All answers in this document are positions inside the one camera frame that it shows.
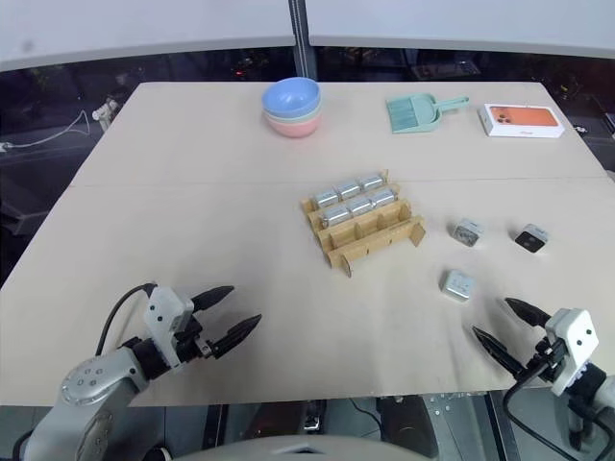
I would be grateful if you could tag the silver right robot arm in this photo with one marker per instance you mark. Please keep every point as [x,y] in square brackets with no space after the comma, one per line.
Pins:
[603,432]

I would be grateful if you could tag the pink bowl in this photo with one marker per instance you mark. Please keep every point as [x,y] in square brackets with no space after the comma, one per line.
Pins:
[293,129]

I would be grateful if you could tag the black and silver cube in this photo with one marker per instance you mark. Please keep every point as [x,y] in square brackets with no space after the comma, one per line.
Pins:
[531,238]

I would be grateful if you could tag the green bowl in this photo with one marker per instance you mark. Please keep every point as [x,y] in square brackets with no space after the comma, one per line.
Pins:
[307,117]

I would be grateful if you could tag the white orange phone box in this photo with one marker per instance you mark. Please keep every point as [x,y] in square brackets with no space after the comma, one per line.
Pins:
[523,120]

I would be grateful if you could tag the blue bowl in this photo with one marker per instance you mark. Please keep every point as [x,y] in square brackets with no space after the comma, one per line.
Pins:
[290,96]

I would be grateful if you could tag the white power adapter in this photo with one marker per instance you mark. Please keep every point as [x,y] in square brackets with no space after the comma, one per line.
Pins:
[105,111]

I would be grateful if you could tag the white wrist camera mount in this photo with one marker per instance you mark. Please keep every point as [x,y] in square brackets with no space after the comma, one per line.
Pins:
[574,336]
[163,307]

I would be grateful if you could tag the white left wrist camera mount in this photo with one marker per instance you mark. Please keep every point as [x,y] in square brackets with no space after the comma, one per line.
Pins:
[163,307]

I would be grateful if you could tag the silver cube front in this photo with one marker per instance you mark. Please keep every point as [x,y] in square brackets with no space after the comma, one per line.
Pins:
[458,284]

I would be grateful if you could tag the teal paper card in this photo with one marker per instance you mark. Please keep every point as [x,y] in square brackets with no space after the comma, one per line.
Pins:
[425,113]

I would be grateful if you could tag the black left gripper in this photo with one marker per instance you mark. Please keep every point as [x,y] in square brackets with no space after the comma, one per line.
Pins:
[192,336]

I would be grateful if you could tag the cardboard tray with metal parts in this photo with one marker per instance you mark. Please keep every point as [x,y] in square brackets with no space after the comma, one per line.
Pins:
[365,237]

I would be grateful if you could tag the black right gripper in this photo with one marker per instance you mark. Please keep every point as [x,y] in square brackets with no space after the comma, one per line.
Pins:
[548,357]

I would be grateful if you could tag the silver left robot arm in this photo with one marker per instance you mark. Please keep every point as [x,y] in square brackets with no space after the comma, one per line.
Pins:
[91,379]

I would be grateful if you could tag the teal hand brush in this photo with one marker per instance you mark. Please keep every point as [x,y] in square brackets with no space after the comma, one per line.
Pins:
[401,113]

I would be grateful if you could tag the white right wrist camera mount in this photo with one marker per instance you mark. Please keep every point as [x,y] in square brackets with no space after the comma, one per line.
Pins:
[574,336]

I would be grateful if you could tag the grey metal post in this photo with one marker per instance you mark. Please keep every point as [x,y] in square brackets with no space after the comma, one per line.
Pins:
[302,33]

